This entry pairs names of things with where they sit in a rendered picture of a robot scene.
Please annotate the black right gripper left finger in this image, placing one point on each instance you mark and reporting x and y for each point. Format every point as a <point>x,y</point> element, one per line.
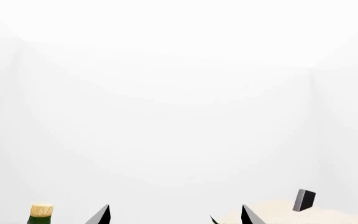
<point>102,217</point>

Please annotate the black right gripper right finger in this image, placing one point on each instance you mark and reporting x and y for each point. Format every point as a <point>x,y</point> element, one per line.
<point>249,217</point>

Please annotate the green wine bottle with cork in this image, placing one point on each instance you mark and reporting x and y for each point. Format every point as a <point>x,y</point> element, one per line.
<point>40,213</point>

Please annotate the dark curved thin object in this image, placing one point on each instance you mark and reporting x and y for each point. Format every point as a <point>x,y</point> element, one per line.
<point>213,220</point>

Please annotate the black rectangular block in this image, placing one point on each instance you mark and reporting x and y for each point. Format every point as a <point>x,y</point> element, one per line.
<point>304,200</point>

